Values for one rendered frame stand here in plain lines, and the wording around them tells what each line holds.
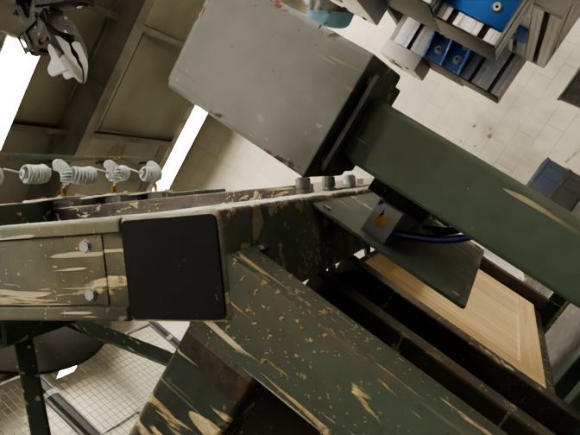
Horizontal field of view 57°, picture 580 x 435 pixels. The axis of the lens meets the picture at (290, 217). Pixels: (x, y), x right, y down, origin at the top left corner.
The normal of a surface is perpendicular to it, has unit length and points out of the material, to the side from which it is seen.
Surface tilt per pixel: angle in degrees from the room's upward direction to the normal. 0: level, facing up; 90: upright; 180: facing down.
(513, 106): 90
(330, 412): 90
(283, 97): 90
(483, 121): 90
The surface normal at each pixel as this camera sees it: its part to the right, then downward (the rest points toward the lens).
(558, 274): -0.38, 0.08
